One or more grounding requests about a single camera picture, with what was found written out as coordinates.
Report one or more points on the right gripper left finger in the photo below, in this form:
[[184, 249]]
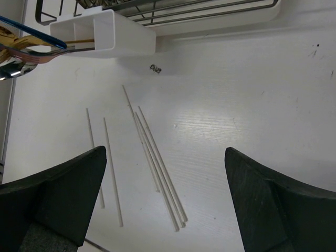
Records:
[[51, 210]]

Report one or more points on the grey wire dish rack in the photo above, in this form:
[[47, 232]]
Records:
[[168, 18]]

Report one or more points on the gold spoon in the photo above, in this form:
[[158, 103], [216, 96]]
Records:
[[11, 40]]

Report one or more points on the white cutlery caddy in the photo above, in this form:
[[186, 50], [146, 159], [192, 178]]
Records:
[[114, 35]]

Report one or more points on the blue fork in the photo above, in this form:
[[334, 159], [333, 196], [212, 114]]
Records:
[[45, 37]]

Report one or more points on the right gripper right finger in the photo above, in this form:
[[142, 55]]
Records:
[[276, 212]]

